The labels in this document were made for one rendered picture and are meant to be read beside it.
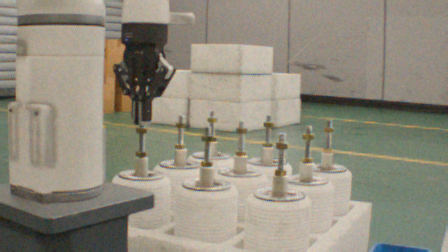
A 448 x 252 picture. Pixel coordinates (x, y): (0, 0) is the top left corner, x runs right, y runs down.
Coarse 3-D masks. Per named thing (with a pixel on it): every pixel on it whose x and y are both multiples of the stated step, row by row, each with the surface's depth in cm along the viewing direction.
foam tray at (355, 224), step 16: (352, 208) 104; (368, 208) 103; (240, 224) 90; (336, 224) 90; (352, 224) 91; (368, 224) 104; (128, 240) 84; (144, 240) 83; (160, 240) 81; (176, 240) 81; (192, 240) 81; (240, 240) 82; (320, 240) 82; (336, 240) 83; (352, 240) 93
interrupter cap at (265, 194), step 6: (258, 192) 81; (264, 192) 81; (270, 192) 82; (288, 192) 82; (294, 192) 81; (300, 192) 81; (258, 198) 78; (264, 198) 77; (270, 198) 77; (276, 198) 78; (282, 198) 77; (288, 198) 77; (294, 198) 77; (300, 198) 78
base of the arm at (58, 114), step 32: (32, 32) 51; (64, 32) 51; (96, 32) 54; (32, 64) 52; (64, 64) 52; (96, 64) 54; (32, 96) 52; (64, 96) 52; (96, 96) 55; (32, 128) 52; (64, 128) 52; (96, 128) 55; (32, 160) 52; (64, 160) 53; (96, 160) 55; (32, 192) 53; (64, 192) 53; (96, 192) 56
